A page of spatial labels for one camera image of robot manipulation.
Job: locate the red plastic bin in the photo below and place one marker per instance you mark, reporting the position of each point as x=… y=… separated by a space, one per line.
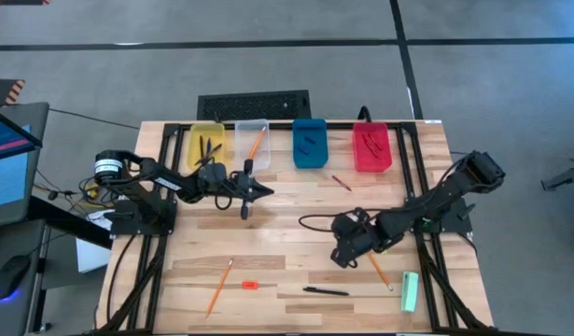
x=361 y=163

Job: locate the grey metal stand leg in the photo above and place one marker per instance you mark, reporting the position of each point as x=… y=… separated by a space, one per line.
x=564 y=178

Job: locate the black keyboard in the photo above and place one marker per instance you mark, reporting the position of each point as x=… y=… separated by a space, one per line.
x=254 y=106

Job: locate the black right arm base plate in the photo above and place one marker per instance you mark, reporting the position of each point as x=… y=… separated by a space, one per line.
x=454 y=219

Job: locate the grey side desk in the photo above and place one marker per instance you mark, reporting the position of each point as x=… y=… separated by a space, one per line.
x=2 y=317

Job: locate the orange pencil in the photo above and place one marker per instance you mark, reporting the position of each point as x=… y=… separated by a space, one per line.
x=257 y=142
x=382 y=275
x=219 y=288

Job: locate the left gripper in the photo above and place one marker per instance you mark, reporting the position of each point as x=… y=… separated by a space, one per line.
x=242 y=186

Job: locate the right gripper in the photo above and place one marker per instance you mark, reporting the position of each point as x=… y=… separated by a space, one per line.
x=356 y=238

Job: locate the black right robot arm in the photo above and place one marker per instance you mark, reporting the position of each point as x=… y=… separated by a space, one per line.
x=436 y=200

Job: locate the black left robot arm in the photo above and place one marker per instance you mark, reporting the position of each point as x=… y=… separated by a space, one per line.
x=165 y=182

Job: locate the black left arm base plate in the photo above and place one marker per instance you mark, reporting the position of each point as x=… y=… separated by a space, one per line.
x=142 y=226

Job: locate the orange eraser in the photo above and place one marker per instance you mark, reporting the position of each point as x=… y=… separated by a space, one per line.
x=250 y=284

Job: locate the black computer mouse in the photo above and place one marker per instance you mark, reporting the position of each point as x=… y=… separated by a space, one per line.
x=9 y=275

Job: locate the yellow plastic bin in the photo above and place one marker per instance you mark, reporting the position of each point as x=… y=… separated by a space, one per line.
x=193 y=135

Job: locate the green eraser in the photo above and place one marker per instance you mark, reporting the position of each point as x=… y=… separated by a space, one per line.
x=410 y=291

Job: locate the white paper sheet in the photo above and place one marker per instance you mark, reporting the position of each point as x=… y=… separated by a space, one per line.
x=90 y=256

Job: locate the blue pen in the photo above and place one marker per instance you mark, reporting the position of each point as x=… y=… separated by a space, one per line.
x=208 y=148

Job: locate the monitor with blue screen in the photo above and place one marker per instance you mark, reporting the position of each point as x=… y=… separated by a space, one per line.
x=6 y=186

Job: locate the clear plastic bin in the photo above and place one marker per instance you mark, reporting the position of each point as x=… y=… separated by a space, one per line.
x=242 y=140

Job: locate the black desk beam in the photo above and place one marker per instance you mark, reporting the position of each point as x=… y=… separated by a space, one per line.
x=81 y=233

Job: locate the blue plastic bin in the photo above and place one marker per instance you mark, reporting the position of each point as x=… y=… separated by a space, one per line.
x=319 y=158

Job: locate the black pen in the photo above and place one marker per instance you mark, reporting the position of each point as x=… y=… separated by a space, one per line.
x=201 y=145
x=326 y=291

